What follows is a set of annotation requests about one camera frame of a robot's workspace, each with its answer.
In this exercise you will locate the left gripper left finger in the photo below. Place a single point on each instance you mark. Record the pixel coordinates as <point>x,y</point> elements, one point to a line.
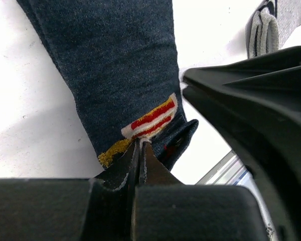
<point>98,208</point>

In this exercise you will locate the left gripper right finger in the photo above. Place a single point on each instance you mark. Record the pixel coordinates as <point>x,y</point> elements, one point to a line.
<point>166,209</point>

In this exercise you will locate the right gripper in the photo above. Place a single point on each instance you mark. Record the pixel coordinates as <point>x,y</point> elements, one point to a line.
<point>255,105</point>

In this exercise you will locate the dark blue patterned sock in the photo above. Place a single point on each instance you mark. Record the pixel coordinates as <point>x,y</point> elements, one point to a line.
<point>119,60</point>

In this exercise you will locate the grey striped sock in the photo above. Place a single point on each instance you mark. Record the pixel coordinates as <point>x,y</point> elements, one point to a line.
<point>271,25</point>

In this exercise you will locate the aluminium frame rail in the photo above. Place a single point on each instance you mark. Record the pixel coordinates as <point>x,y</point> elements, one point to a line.
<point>231,171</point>

